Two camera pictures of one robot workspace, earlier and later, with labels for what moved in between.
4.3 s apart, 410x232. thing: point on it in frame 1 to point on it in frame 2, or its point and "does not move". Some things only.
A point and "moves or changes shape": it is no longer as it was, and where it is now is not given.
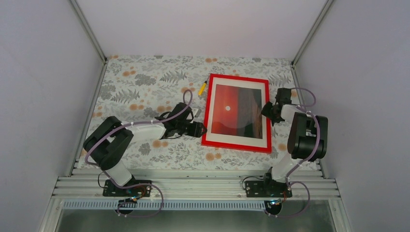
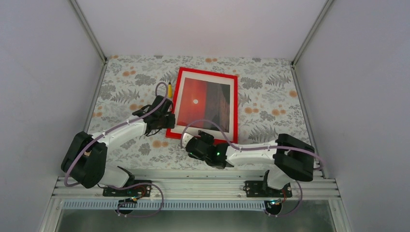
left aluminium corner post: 92,37 does not move
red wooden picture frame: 233,114 moves or changes shape
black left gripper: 196,131 to 170,124
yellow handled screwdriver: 202,87 to 169,90
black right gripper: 264,111 to 206,137
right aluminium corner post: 307,41 does not move
